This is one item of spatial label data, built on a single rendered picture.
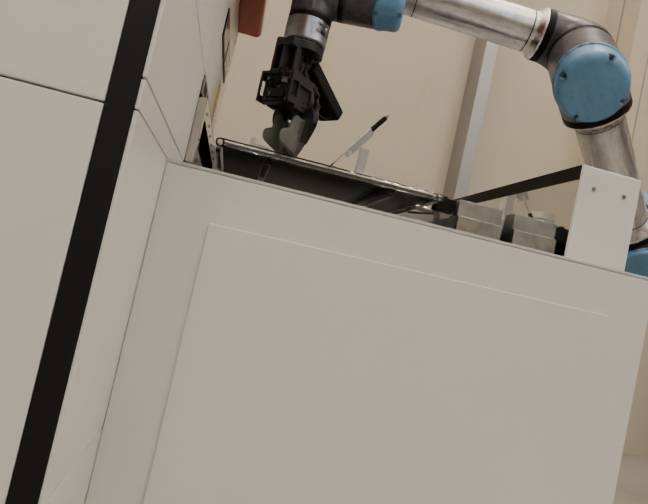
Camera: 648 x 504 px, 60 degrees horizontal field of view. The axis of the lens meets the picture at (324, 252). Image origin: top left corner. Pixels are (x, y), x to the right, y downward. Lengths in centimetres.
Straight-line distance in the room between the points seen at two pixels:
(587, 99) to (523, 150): 274
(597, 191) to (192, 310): 57
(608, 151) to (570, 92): 15
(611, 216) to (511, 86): 295
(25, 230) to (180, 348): 25
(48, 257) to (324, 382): 34
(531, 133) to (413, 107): 88
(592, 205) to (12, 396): 72
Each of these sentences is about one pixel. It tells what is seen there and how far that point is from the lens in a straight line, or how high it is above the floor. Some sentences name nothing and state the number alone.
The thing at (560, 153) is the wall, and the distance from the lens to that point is 401.
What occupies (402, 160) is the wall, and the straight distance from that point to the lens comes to 325.
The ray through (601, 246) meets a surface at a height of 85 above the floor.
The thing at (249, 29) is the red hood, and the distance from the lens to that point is 131.
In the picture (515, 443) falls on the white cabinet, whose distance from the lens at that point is 76.
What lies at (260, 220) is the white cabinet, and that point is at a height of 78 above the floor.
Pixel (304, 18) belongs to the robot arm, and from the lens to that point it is 102.
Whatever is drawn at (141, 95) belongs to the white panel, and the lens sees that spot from 46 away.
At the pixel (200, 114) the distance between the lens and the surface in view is 83.
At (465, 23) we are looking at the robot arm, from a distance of 116.
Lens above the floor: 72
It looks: 3 degrees up
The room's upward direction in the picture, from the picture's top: 13 degrees clockwise
